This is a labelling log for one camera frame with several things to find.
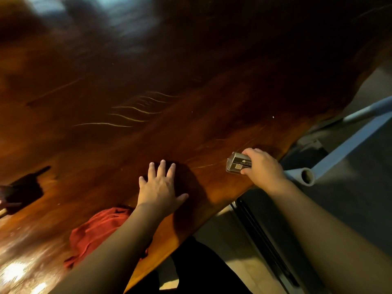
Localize person's left forearm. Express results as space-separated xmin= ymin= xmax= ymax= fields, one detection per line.
xmin=49 ymin=203 xmax=167 ymax=294

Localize dark grey chair seat fabric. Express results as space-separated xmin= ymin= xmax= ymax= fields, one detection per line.
xmin=237 ymin=115 xmax=392 ymax=294

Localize light blue folding chair frame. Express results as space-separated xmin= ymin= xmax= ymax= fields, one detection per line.
xmin=283 ymin=96 xmax=392 ymax=187

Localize red cloth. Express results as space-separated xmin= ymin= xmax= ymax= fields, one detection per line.
xmin=64 ymin=207 xmax=149 ymax=270

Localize small clear plastic box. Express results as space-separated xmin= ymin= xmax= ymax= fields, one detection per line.
xmin=226 ymin=152 xmax=252 ymax=174

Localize person's right hand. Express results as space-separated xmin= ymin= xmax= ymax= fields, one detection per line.
xmin=240 ymin=148 xmax=290 ymax=196

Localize person's left hand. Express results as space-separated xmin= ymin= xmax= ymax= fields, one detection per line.
xmin=137 ymin=160 xmax=189 ymax=217

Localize person's right forearm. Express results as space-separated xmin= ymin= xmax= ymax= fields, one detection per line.
xmin=267 ymin=180 xmax=392 ymax=294

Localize person's black trousers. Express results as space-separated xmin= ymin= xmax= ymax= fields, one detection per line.
xmin=126 ymin=236 xmax=253 ymax=294

